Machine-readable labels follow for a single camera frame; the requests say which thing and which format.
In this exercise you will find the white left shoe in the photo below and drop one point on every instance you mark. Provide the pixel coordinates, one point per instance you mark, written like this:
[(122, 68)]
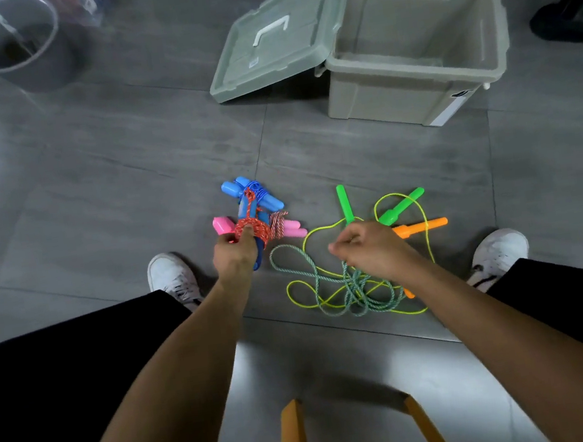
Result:
[(169, 273)]

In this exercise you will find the person's right forearm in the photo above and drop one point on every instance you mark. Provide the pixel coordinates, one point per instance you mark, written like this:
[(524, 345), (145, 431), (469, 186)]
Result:
[(548, 355)]

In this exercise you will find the clear plastic lidded bin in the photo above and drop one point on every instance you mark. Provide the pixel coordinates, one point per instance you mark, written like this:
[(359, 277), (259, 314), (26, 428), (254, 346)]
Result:
[(88, 3)]

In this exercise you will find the person's right hand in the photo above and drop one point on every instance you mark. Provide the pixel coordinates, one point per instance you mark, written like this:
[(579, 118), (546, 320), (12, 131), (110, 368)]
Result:
[(377, 252)]

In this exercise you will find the grey plastic storage box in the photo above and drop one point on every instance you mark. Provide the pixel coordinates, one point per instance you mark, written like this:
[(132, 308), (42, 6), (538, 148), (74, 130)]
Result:
[(388, 102)]

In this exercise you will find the grey metal bowl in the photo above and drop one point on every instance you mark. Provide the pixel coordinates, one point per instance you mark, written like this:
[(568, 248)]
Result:
[(59, 67)]

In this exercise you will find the person's left forearm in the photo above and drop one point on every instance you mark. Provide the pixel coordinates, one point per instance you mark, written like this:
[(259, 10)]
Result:
[(156, 410)]

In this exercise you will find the person's left leg black trousers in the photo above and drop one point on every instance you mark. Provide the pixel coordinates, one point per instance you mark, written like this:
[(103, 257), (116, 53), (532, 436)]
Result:
[(41, 404)]

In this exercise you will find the white shoe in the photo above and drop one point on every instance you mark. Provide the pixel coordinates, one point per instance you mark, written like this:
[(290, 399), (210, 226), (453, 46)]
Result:
[(169, 273), (501, 251)]

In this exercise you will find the white right shoe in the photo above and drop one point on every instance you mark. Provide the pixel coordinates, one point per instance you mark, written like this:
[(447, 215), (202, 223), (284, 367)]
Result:
[(501, 251)]

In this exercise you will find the person's left hand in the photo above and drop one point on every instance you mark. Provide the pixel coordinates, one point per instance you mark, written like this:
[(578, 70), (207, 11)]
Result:
[(234, 258)]

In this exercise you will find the grey-green box lid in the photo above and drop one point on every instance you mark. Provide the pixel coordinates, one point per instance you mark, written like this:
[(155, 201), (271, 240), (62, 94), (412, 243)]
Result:
[(269, 59)]

